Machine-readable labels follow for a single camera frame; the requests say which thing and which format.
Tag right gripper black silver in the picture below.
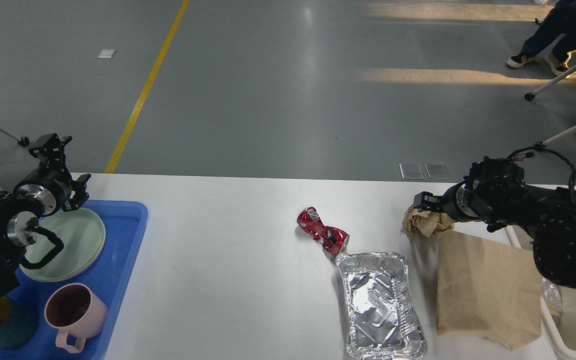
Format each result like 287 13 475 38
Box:
413 182 482 223

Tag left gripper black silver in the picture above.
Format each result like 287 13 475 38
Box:
13 133 92 217

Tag brown paper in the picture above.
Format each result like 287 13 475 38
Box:
402 206 457 239

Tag green plate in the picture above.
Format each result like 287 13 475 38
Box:
20 208 106 282

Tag brown paper bag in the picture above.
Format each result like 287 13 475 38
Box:
436 230 543 351

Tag aluminium foil tray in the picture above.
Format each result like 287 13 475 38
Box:
334 251 428 360

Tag pink mug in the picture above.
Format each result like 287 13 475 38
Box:
43 282 109 354

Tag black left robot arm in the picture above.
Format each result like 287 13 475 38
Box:
0 133 90 298

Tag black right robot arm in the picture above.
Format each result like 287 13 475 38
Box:
413 145 576 289

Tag clear floor plate right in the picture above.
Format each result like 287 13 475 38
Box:
423 162 451 180

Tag clear floor plate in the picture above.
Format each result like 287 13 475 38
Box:
423 162 451 180
398 162 425 180

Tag clear floor plate left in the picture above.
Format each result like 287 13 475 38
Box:
398 162 425 180

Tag blue plastic tray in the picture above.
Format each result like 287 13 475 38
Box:
0 200 149 360

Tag crushed red can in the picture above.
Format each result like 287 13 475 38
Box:
296 206 350 256

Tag white office chair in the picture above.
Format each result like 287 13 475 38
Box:
523 64 576 148

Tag crumpled foil in bin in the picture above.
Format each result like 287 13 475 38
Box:
541 278 563 317

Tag teal yellow cup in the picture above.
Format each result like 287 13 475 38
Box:
0 295 39 350

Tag person in blue jeans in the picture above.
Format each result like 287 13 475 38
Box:
505 0 576 76

